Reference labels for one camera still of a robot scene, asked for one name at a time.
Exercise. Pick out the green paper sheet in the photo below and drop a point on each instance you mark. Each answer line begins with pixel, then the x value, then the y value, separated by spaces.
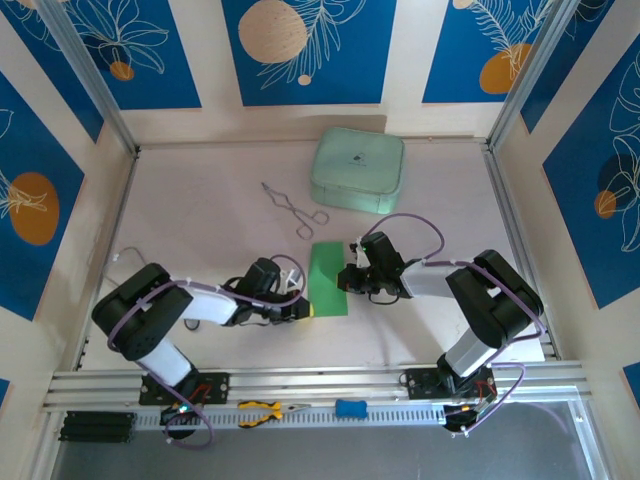
pixel 322 260

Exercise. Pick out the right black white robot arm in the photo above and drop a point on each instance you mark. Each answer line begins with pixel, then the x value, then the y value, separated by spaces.
pixel 495 305

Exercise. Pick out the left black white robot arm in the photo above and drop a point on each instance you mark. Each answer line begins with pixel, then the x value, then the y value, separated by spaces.
pixel 145 310

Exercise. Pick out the metal crucible tongs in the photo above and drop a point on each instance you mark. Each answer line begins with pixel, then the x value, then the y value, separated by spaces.
pixel 287 204

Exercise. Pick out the black rimmed round lens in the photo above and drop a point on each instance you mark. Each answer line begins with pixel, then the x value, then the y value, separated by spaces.
pixel 192 326

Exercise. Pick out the mint green zip case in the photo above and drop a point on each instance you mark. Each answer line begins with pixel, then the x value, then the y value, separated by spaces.
pixel 357 170

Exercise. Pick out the blue bone shaped object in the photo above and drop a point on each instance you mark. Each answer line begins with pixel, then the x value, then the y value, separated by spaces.
pixel 351 408

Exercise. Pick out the black stacked bars block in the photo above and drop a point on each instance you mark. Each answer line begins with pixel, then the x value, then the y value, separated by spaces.
pixel 97 427

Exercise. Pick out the aluminium mounting rail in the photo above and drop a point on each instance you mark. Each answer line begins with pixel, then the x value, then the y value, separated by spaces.
pixel 300 380

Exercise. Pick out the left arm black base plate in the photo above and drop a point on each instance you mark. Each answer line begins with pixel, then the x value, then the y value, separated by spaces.
pixel 215 387

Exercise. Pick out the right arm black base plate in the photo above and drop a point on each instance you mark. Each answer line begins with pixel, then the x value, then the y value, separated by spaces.
pixel 420 384

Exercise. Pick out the aluminium table side rail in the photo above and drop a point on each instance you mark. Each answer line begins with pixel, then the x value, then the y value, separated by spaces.
pixel 515 235
pixel 107 250

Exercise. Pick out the aluminium frame post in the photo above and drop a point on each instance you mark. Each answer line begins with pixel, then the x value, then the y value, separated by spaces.
pixel 540 65
pixel 85 70

